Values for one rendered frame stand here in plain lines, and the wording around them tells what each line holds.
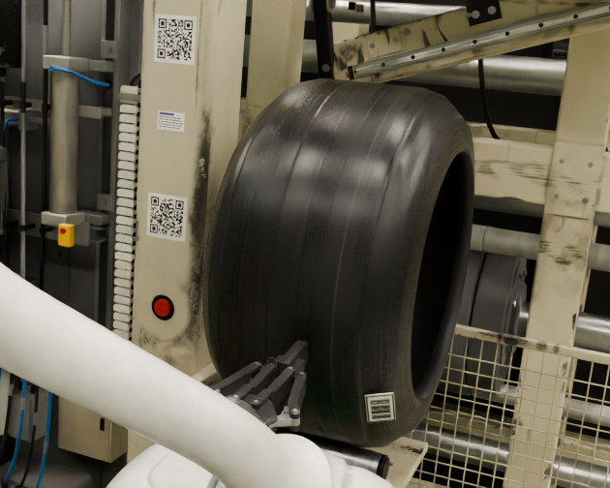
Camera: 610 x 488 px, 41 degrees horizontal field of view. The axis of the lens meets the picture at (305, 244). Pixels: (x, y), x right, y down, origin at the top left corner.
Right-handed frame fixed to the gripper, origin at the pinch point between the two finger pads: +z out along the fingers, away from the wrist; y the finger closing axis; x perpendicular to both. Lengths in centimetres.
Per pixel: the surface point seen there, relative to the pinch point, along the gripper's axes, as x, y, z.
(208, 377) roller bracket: 19.8, 24.9, 22.4
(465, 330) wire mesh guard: 20, -12, 62
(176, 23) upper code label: -39, 33, 29
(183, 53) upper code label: -34, 32, 28
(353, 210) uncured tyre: -18.9, -4.4, 8.7
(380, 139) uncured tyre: -26.7, -4.9, 16.8
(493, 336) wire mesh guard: 21, -17, 62
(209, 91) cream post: -28.6, 27.3, 28.1
